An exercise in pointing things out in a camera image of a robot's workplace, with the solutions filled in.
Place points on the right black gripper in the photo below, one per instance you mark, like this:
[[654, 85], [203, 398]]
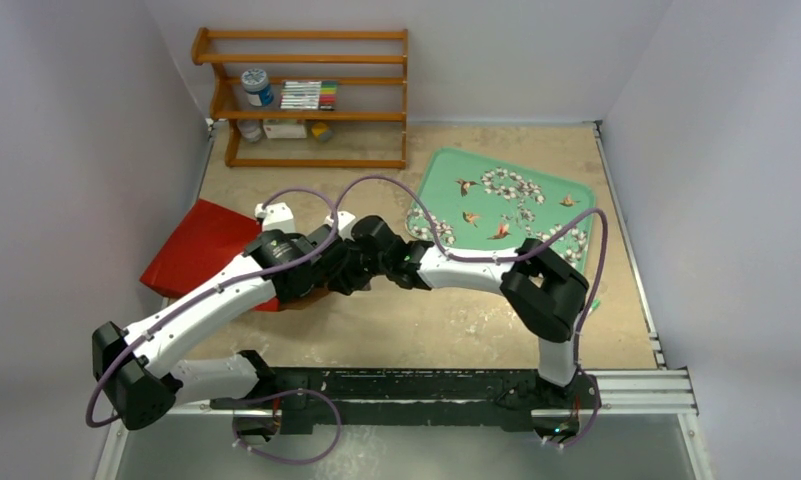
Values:
[[365, 254]]

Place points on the green floral tray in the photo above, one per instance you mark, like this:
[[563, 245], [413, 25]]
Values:
[[481, 203]]

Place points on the red paper bag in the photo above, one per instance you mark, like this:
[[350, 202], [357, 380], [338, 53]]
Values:
[[204, 242]]

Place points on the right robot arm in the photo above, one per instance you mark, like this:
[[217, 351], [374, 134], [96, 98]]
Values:
[[545, 292]]

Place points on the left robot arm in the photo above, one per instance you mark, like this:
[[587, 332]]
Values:
[[141, 371]]

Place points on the yellow green cube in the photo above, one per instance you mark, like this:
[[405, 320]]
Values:
[[321, 131]]

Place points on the white small box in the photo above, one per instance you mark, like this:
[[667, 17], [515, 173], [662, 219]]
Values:
[[285, 129]]

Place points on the small clear jar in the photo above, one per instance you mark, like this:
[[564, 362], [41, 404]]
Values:
[[250, 130]]

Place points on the pack of coloured markers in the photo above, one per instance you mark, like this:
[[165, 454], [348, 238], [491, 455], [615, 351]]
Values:
[[319, 95]]

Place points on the blue lidded jar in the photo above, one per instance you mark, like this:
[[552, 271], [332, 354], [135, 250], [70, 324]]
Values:
[[256, 85]]

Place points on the wooden shelf rack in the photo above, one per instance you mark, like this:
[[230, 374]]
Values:
[[370, 118]]

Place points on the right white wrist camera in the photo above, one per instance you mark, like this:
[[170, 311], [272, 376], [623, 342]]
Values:
[[344, 224]]

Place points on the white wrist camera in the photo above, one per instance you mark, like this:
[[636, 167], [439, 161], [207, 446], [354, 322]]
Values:
[[276, 216], [344, 224]]

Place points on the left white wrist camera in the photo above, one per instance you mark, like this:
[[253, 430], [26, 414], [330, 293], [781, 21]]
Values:
[[276, 216]]

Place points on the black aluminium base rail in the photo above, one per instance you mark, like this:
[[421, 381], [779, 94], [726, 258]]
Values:
[[513, 400]]

